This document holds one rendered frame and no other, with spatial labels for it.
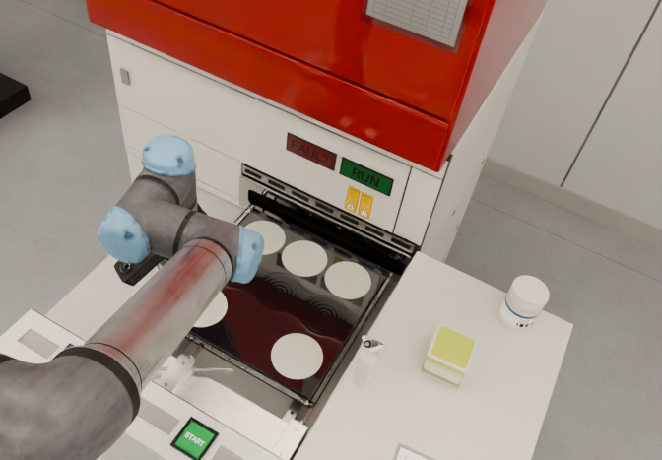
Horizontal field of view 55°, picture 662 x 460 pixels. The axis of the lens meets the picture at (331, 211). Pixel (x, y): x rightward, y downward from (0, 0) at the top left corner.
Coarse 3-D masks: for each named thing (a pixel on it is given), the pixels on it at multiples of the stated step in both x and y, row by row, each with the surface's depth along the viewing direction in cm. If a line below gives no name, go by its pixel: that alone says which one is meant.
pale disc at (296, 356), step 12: (288, 336) 124; (300, 336) 125; (276, 348) 122; (288, 348) 123; (300, 348) 123; (312, 348) 123; (276, 360) 121; (288, 360) 121; (300, 360) 121; (312, 360) 121; (288, 372) 119; (300, 372) 119; (312, 372) 120
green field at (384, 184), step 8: (344, 160) 129; (344, 168) 130; (352, 168) 129; (360, 168) 128; (352, 176) 131; (360, 176) 130; (368, 176) 128; (376, 176) 127; (368, 184) 130; (376, 184) 129; (384, 184) 128; (384, 192) 129
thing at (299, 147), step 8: (288, 144) 134; (296, 144) 133; (304, 144) 131; (296, 152) 134; (304, 152) 133; (312, 152) 132; (320, 152) 131; (312, 160) 133; (320, 160) 132; (328, 160) 131
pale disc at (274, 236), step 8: (248, 224) 143; (256, 224) 143; (264, 224) 144; (272, 224) 144; (264, 232) 142; (272, 232) 142; (280, 232) 142; (264, 240) 140; (272, 240) 141; (280, 240) 141; (264, 248) 139; (272, 248) 139; (280, 248) 139
